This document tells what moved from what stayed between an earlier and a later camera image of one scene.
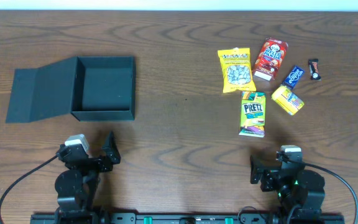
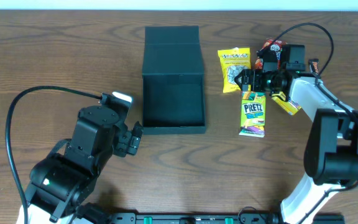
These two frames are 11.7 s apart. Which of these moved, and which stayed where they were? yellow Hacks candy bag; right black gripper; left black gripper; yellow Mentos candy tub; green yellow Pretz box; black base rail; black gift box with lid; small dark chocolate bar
Moved: left black gripper; right black gripper; black gift box with lid
Stayed: yellow Mentos candy tub; small dark chocolate bar; yellow Hacks candy bag; green yellow Pretz box; black base rail
